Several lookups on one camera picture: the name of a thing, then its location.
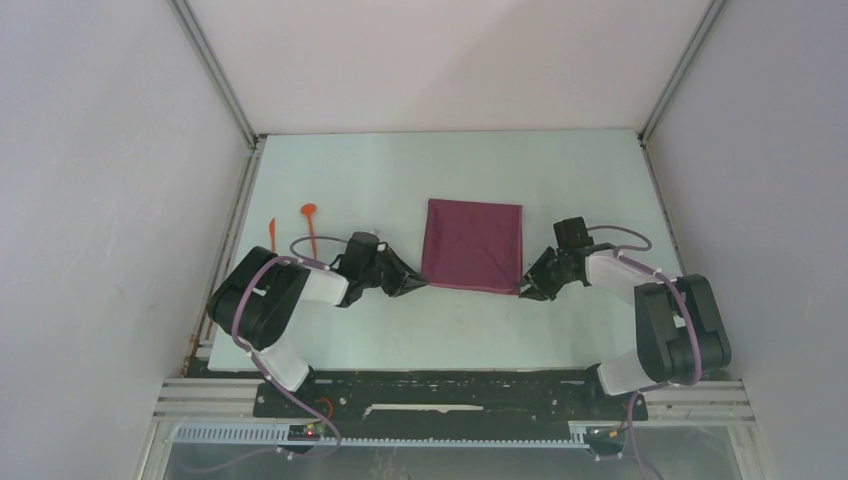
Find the orange plastic spoon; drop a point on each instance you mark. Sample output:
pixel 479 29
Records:
pixel 308 210

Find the maroon cloth napkin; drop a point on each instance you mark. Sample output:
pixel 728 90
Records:
pixel 473 246

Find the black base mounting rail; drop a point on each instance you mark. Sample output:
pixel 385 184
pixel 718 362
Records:
pixel 543 404

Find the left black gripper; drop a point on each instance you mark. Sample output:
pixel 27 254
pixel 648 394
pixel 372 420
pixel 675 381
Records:
pixel 404 278

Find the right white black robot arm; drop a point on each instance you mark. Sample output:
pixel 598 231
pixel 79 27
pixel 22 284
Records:
pixel 679 330

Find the white cable duct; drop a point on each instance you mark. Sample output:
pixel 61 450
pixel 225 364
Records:
pixel 302 435

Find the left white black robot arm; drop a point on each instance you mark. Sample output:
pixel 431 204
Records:
pixel 256 302

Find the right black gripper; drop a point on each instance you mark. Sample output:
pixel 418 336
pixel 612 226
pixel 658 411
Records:
pixel 542 290

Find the orange plastic knife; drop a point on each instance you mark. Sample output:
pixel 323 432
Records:
pixel 272 235

